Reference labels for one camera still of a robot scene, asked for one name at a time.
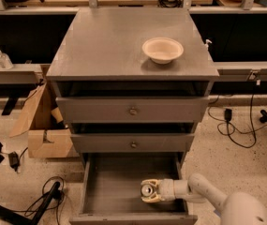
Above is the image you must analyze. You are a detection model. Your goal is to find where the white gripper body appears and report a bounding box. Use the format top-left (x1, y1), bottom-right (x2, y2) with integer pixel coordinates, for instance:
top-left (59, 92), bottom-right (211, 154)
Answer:
top-left (158, 179), bottom-right (175, 202)

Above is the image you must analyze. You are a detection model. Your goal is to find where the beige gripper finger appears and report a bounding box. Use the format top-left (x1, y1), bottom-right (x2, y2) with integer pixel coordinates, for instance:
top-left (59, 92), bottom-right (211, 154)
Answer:
top-left (141, 179), bottom-right (161, 188)
top-left (141, 194), bottom-right (161, 203)

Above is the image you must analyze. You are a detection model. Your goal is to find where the green soda can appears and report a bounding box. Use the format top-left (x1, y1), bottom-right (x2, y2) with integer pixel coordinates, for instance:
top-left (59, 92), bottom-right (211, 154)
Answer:
top-left (141, 185), bottom-right (154, 197)

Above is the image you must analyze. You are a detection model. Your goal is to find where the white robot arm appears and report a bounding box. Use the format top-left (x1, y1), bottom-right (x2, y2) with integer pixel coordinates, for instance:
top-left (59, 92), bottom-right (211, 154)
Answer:
top-left (141, 173), bottom-right (267, 225)

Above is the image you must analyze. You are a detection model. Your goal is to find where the grey open bottom drawer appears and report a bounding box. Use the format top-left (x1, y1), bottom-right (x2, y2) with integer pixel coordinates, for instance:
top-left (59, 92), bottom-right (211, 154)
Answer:
top-left (69, 153), bottom-right (198, 225)

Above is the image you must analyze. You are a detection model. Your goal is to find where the grey middle drawer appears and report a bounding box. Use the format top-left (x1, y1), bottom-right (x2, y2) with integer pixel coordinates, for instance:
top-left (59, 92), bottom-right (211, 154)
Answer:
top-left (71, 133), bottom-right (194, 153)

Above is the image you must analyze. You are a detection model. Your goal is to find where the grey wooden drawer cabinet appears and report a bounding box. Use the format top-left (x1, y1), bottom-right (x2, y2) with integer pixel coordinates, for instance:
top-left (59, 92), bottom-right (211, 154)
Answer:
top-left (46, 7), bottom-right (220, 161)

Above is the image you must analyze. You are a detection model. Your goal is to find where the grey top drawer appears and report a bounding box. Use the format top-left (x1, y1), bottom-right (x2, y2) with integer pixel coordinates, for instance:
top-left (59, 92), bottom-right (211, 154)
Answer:
top-left (56, 97), bottom-right (208, 123)

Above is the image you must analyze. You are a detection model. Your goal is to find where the black power adapter right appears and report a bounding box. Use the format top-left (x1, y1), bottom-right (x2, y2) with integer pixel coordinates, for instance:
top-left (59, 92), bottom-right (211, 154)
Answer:
top-left (224, 109), bottom-right (232, 122)

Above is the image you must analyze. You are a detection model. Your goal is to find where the black power adapter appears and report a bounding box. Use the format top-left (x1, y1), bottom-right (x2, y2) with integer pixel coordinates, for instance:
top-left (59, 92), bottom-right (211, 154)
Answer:
top-left (224, 109), bottom-right (232, 122)
top-left (8, 152), bottom-right (20, 171)

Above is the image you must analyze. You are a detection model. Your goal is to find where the brown cardboard box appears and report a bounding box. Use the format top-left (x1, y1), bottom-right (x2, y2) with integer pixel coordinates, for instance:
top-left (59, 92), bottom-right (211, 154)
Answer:
top-left (8, 64), bottom-right (80, 159)

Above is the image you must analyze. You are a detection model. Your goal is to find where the black stand base left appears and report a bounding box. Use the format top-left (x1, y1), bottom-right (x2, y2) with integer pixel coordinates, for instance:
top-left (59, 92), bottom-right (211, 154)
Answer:
top-left (0, 181), bottom-right (64, 225)

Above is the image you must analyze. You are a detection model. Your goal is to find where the white paper bowl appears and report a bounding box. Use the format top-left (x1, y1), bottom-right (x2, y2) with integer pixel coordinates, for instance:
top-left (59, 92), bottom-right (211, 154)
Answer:
top-left (141, 37), bottom-right (184, 65)

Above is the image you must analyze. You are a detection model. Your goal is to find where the white pump bottle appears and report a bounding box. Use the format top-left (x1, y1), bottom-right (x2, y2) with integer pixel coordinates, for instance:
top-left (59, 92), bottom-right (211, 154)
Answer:
top-left (204, 39), bottom-right (213, 51)

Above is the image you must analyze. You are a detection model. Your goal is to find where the black power adapter left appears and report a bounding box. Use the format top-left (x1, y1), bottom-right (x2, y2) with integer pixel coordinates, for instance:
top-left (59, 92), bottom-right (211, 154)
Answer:
top-left (8, 152), bottom-right (20, 171)

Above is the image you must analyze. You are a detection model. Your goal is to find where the clear sanitizer bottle right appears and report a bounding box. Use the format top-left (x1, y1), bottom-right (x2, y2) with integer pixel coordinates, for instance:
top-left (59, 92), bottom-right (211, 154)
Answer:
top-left (0, 50), bottom-right (13, 69)

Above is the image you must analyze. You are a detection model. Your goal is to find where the black cable on floor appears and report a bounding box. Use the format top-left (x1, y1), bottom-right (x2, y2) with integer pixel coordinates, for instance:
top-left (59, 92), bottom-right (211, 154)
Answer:
top-left (207, 78), bottom-right (267, 149)

